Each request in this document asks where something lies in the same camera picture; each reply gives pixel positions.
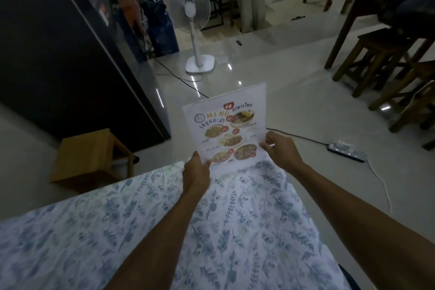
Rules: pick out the floral print tablecloth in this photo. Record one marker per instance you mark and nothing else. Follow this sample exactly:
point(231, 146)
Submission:
point(170, 232)

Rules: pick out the person's left forearm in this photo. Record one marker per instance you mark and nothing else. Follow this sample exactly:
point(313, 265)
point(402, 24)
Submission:
point(159, 242)

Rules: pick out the person's right forearm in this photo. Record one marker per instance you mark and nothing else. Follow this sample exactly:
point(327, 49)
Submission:
point(367, 228)

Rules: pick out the white power strip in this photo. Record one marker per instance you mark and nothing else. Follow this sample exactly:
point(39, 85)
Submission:
point(346, 151)

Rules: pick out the laminated food menu card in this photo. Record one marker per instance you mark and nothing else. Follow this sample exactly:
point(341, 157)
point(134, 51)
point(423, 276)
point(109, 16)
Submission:
point(226, 126)

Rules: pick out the person's left hand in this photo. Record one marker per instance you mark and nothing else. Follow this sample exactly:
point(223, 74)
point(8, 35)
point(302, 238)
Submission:
point(195, 173)

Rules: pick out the dark wooden table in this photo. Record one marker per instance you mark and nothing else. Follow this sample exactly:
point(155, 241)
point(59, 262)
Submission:
point(367, 11)

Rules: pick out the person's right thumb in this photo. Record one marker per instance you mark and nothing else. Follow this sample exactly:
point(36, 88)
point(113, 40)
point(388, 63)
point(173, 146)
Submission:
point(265, 146)

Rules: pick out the dark wooden stool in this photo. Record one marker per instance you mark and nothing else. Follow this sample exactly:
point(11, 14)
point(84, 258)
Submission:
point(413, 96)
point(377, 58)

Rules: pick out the blue bag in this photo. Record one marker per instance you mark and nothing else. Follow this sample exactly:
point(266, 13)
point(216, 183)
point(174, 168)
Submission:
point(161, 28)

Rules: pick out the black refrigerator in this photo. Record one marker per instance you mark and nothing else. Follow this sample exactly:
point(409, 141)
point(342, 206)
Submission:
point(68, 55)

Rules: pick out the white standing fan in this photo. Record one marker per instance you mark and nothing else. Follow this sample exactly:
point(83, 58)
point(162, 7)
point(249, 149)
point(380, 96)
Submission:
point(193, 28)

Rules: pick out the person's right hand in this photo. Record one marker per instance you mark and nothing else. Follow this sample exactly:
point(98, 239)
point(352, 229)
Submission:
point(283, 152)

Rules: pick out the small light wooden stool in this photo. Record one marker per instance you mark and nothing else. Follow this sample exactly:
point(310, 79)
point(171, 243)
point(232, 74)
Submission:
point(89, 160)

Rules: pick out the person's left thumb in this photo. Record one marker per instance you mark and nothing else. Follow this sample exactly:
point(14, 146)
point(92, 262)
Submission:
point(198, 159)

